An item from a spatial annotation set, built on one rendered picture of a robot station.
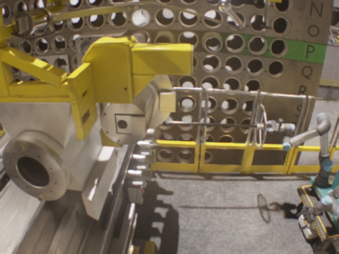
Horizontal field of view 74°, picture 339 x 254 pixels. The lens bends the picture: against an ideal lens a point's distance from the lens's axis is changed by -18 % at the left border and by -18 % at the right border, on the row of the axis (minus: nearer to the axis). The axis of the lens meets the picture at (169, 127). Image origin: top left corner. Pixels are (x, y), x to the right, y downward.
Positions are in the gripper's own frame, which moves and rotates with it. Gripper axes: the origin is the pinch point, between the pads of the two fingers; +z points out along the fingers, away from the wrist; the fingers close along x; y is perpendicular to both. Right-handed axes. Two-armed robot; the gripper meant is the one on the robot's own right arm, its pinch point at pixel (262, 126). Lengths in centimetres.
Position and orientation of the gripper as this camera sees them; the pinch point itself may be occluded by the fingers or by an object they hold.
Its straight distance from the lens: 237.7
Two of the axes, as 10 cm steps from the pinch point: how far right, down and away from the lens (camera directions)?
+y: 0.2, 7.2, 6.9
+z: -10.0, -0.4, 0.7
